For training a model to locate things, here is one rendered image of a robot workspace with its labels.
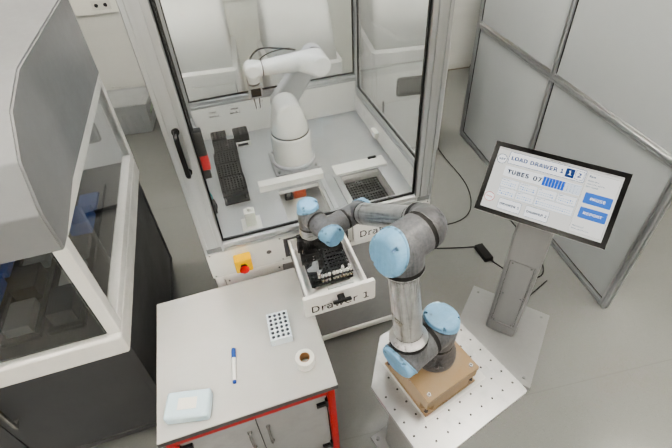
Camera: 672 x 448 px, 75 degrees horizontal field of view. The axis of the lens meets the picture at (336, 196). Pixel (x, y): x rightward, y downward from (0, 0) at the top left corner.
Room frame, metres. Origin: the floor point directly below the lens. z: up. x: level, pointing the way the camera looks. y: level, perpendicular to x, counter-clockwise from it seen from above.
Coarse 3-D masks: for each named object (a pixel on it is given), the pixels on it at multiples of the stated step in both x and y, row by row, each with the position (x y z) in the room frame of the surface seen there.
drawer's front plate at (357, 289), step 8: (368, 280) 1.07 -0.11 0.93; (336, 288) 1.04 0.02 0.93; (344, 288) 1.04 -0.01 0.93; (352, 288) 1.04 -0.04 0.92; (360, 288) 1.05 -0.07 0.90; (368, 288) 1.06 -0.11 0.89; (312, 296) 1.01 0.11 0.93; (320, 296) 1.01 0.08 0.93; (328, 296) 1.02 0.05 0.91; (336, 296) 1.02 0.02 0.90; (352, 296) 1.04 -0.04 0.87; (360, 296) 1.05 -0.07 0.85; (304, 304) 0.99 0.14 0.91; (312, 304) 1.00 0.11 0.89; (320, 304) 1.01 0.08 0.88; (344, 304) 1.03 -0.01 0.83; (304, 312) 0.99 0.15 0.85; (320, 312) 1.00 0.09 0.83
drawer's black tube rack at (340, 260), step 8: (328, 256) 1.23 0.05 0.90; (336, 256) 1.22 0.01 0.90; (344, 256) 1.23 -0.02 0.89; (328, 264) 1.18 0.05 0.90; (336, 264) 1.18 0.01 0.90; (344, 264) 1.20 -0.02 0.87; (312, 272) 1.17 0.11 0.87; (312, 280) 1.13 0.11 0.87; (320, 280) 1.13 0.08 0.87; (328, 280) 1.12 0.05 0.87; (336, 280) 1.13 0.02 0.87
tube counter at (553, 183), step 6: (534, 174) 1.42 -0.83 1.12; (540, 174) 1.41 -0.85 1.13; (534, 180) 1.40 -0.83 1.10; (540, 180) 1.39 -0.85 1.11; (546, 180) 1.38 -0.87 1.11; (552, 180) 1.38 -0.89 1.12; (558, 180) 1.37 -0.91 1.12; (546, 186) 1.37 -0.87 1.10; (552, 186) 1.36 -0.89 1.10; (558, 186) 1.35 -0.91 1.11; (564, 186) 1.34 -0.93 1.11; (570, 186) 1.33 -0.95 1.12; (576, 186) 1.33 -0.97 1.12; (570, 192) 1.32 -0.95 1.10; (576, 192) 1.31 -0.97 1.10
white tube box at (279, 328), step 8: (280, 312) 1.04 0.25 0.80; (272, 320) 1.00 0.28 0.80; (280, 320) 1.00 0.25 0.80; (288, 320) 1.00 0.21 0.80; (272, 328) 0.97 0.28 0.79; (280, 328) 0.96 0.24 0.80; (288, 328) 0.96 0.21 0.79; (272, 336) 0.93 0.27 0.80; (280, 336) 0.93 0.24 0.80; (288, 336) 0.93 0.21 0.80; (272, 344) 0.91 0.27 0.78; (280, 344) 0.92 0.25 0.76
